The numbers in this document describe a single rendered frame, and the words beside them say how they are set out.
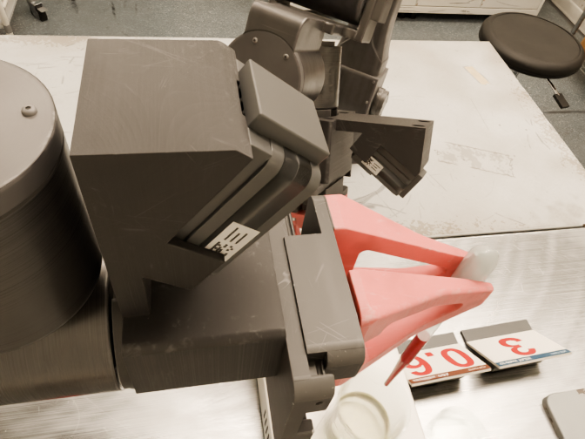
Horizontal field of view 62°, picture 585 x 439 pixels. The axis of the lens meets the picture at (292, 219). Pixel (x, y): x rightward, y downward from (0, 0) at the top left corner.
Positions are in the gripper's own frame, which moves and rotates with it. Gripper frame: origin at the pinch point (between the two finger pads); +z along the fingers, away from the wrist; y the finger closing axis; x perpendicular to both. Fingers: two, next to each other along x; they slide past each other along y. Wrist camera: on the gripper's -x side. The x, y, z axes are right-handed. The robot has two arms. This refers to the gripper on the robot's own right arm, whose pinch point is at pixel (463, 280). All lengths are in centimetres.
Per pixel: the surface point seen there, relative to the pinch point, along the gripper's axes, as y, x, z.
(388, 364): 4.9, 23.2, 4.7
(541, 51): 109, 58, 98
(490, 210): 28, 32, 30
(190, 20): 237, 122, -7
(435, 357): 7.5, 30.2, 12.9
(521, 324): 10.6, 31.6, 25.8
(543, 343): 7.2, 29.5, 25.7
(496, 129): 46, 32, 39
